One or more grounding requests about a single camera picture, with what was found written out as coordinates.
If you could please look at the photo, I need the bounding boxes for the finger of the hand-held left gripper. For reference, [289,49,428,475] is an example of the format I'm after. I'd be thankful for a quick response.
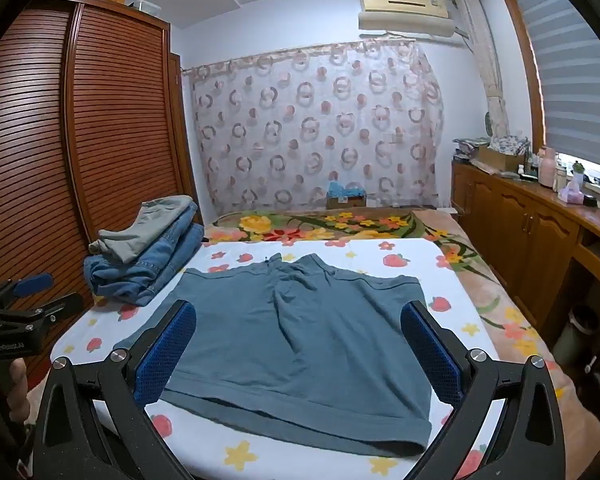
[2,272,55,298]
[27,292,85,333]

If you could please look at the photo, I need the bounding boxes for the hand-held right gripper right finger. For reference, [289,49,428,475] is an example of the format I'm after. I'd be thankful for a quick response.
[400,300,566,480]

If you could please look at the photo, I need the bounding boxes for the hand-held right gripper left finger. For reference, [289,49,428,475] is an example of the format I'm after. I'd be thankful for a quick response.
[30,299,198,480]

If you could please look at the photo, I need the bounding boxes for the blue-grey pants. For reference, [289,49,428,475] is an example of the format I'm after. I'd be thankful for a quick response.
[114,253,433,458]

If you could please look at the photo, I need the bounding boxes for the grey-green pants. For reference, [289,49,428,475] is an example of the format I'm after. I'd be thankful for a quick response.
[88,195,199,263]

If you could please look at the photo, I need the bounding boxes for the person's left hand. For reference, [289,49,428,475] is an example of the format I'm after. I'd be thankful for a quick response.
[0,358,31,430]

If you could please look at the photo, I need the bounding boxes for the blue denim jeans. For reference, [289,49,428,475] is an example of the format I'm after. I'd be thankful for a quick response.
[84,205,206,307]

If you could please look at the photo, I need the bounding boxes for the strawberry print bed sheet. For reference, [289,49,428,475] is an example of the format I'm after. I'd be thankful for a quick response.
[50,239,501,480]

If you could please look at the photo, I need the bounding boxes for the grey trash bin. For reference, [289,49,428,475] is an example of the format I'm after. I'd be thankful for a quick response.
[552,305,600,371]

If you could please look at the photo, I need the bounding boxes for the wooden cabinet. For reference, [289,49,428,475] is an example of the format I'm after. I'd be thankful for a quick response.
[451,157,600,361]

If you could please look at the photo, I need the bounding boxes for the wooden louvered wardrobe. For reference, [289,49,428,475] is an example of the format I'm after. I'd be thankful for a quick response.
[0,0,203,396]

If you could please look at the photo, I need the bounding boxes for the blue plastic bag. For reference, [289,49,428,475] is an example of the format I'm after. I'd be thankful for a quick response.
[328,180,366,200]

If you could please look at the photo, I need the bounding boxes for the open cardboard box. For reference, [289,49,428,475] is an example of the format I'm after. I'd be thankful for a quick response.
[477,145,526,172]

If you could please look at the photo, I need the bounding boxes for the stack of folded cloths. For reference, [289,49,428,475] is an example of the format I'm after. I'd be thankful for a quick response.
[452,136,491,161]

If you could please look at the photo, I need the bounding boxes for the pink tissue pack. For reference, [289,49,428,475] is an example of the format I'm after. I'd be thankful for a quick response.
[557,180,585,205]

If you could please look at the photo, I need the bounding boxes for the pink bottle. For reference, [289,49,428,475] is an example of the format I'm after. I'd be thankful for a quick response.
[539,146,557,190]

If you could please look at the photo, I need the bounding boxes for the floral cloth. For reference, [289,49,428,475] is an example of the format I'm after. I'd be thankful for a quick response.
[487,132,531,156]

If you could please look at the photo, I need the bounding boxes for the circle patterned curtain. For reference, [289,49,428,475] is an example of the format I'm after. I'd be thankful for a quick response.
[180,39,446,216]

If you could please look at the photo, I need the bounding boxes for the beige window curtain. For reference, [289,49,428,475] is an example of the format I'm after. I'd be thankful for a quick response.
[452,0,512,141]

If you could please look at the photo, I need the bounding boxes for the grey window blind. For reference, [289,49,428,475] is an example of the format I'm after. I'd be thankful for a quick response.
[510,0,600,173]

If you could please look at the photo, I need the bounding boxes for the white air conditioner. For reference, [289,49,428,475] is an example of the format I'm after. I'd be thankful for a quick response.
[357,0,456,40]

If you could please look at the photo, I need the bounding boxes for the wooden window frame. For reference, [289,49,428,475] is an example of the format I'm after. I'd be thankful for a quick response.
[496,0,556,151]

